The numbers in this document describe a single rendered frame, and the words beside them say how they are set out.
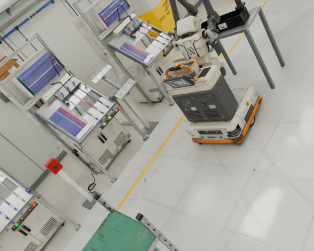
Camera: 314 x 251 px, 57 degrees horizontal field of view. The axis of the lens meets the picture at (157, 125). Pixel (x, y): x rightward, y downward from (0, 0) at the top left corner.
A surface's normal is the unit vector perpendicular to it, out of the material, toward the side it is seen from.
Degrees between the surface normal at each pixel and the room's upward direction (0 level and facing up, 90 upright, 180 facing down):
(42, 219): 90
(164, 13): 90
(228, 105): 90
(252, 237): 0
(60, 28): 90
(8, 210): 47
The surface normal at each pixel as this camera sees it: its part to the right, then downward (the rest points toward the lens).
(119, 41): 0.05, -0.48
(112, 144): 0.63, 0.03
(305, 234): -0.54, -0.69
